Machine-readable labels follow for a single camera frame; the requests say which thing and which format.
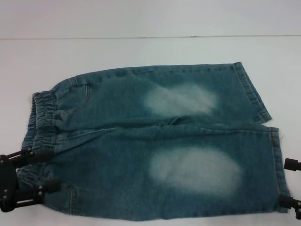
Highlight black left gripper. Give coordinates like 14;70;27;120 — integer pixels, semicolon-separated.
0;150;62;208

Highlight blue denim shorts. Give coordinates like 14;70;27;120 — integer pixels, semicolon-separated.
21;61;295;219

